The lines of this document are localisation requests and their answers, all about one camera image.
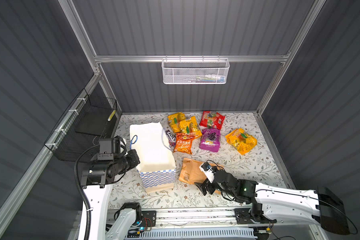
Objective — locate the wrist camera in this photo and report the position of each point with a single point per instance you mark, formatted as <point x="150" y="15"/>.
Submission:
<point x="209" y="171"/>
<point x="114" y="145"/>

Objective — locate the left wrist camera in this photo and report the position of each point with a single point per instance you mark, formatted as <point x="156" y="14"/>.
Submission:
<point x="114" y="145"/>

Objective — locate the orange chips bag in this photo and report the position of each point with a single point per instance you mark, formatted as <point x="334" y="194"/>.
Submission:
<point x="184" y="142"/>

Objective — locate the brown paper snack bag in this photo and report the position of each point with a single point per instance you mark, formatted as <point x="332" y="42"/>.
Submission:
<point x="190" y="172"/>

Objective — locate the purple grape gummy bag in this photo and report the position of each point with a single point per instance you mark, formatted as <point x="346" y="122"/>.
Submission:
<point x="210" y="140"/>

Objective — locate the dark purple candy bar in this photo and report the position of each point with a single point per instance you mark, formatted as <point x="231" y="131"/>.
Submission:
<point x="171" y="137"/>

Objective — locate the yellow gummy bag near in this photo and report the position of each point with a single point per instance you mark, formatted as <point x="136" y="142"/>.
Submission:
<point x="190" y="126"/>

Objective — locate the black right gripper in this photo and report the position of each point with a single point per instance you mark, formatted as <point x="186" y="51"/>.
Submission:
<point x="207" y="185"/>

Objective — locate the white wire mesh basket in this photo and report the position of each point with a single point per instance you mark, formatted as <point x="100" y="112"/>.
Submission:
<point x="195" y="71"/>

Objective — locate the yellow gummy bag far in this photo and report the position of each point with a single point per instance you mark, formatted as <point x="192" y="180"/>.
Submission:
<point x="174" y="121"/>

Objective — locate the white vented cover strip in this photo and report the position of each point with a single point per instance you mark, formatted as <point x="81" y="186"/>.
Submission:
<point x="200" y="234"/>

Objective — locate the yellow green marker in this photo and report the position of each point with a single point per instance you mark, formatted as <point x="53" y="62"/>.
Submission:
<point x="111" y="115"/>

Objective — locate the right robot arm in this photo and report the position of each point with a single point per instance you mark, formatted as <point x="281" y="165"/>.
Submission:
<point x="273" y="204"/>

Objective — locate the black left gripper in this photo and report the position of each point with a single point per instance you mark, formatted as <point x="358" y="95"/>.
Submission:
<point x="133" y="157"/>

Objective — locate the yellow mango gummy bag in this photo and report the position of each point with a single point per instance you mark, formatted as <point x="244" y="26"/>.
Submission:
<point x="241" y="141"/>

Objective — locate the black wire basket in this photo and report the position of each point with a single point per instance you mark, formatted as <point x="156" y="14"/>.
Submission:
<point x="83" y="124"/>

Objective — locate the red fruit gummy bag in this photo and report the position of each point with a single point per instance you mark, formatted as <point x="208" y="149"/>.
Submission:
<point x="212" y="120"/>

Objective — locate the white blue checkered paper bag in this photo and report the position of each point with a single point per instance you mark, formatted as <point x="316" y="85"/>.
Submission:
<point x="157" y="167"/>

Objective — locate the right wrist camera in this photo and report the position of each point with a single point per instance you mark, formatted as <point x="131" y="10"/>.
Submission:
<point x="209" y="171"/>

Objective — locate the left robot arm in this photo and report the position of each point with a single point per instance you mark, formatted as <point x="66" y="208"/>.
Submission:
<point x="95" y="183"/>

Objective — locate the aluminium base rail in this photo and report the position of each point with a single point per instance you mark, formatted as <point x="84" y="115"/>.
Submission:
<point x="202" y="217"/>

